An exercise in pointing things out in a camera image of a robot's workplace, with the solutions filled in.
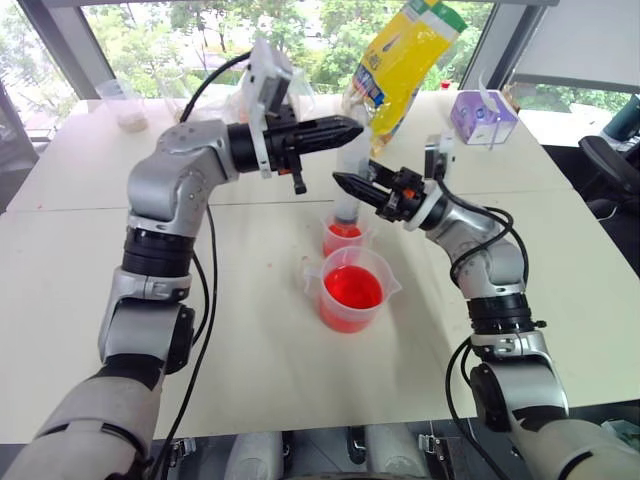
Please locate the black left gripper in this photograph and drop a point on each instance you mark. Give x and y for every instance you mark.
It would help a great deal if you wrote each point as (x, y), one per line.
(282, 142)

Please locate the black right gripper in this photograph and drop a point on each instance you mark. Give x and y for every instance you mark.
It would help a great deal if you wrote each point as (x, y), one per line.
(402, 195)

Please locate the clear test tube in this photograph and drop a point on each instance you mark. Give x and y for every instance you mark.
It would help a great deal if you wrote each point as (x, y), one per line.
(352, 157)

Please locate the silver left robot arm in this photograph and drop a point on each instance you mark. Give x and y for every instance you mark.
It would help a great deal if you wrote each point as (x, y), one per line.
(165, 180)

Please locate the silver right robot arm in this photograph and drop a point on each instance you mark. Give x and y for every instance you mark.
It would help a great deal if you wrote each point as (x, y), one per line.
(500, 260)

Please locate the small measuring cup red liquid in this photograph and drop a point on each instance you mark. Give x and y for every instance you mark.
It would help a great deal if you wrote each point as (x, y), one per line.
(332, 241)

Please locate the large measuring cup red liquid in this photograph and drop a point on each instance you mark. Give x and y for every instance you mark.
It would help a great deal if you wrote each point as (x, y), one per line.
(350, 295)

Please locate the clear empty plastic cup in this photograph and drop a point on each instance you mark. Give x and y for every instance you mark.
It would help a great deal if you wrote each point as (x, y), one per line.
(172, 100)

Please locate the clear plastic cup with grains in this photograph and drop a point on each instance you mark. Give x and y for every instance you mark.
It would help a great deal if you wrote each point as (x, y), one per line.
(131, 120)

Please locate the yellow plastic bag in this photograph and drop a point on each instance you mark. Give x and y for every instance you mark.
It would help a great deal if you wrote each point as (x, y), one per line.
(410, 70)

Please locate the purple tissue box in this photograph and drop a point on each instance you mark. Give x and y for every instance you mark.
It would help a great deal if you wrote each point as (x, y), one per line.
(475, 117)

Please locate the black office chair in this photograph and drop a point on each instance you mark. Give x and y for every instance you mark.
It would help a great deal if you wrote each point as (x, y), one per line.
(612, 165)

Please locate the white roller blind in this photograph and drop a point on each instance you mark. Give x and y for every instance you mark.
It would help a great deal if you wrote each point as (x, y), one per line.
(575, 40)

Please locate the dark teal rounded object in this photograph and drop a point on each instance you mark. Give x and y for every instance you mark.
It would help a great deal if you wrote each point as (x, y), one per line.
(622, 120)

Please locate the metal table latch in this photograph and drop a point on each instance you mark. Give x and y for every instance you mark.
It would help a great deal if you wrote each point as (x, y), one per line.
(432, 446)
(181, 449)
(358, 440)

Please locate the grey rounded shape under table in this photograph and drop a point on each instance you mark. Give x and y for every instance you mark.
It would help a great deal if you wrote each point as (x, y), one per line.
(256, 457)
(395, 455)

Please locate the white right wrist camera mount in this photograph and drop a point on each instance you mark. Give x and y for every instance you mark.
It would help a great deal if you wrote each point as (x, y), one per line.
(440, 150)

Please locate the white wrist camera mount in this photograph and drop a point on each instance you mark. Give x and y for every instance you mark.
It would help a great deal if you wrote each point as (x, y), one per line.
(440, 150)
(265, 65)

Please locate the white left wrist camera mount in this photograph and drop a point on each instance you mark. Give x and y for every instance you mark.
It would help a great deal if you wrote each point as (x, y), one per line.
(265, 65)

